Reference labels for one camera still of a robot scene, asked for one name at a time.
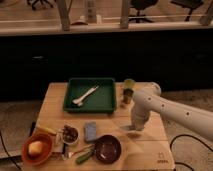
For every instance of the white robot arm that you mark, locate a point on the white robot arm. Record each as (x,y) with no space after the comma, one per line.
(148,99)

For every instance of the dark metal cup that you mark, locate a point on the dark metal cup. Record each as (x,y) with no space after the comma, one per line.
(127,96)

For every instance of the green plastic cup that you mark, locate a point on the green plastic cup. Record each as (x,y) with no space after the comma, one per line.
(129,83)

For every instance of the green plastic tray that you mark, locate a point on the green plastic tray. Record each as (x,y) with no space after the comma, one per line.
(102,100)

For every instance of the white plastic spatula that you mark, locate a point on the white plastic spatula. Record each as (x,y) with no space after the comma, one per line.
(79,101)

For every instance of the blue sponge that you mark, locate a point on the blue sponge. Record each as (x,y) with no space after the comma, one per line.
(90,131)

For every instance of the white bowl with brown food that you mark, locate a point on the white bowl with brown food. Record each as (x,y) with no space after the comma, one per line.
(69,135)

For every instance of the dark purple bowl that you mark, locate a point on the dark purple bowl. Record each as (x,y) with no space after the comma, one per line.
(107,149)

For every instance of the green cucumber toy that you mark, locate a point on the green cucumber toy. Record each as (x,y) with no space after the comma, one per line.
(83,157)

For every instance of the yellow banana toy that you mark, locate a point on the yellow banana toy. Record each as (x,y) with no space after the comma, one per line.
(46,129)

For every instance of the orange bowl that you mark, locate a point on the orange bowl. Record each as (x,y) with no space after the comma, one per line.
(46,152)

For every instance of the black office chair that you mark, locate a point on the black office chair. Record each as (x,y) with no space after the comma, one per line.
(141,5)
(190,4)
(32,3)

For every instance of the yellow fruit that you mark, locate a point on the yellow fruit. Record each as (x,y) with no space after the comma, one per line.
(35,148)

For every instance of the black office chair left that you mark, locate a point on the black office chair left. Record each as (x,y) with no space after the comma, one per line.
(32,3)

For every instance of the black office chair right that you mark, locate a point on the black office chair right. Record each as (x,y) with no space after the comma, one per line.
(190,4)

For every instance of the wooden post right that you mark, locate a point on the wooden post right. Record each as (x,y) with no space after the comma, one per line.
(124,20)

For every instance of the wooden post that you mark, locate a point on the wooden post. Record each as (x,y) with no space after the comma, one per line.
(63,13)
(124,20)

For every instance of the wooden post left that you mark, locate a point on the wooden post left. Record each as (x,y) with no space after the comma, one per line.
(63,13)

